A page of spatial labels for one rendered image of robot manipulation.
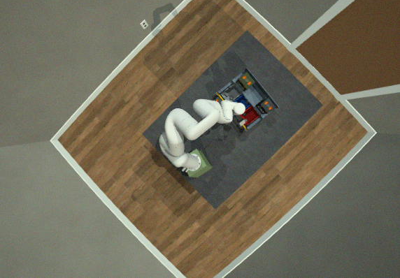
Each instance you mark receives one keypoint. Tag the red bin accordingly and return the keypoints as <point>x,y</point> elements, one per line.
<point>251,115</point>

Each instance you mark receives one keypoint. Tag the grey open bin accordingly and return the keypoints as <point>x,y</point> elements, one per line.
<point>232,90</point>

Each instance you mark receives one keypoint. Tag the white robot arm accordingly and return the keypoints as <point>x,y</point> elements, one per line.
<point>179,124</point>

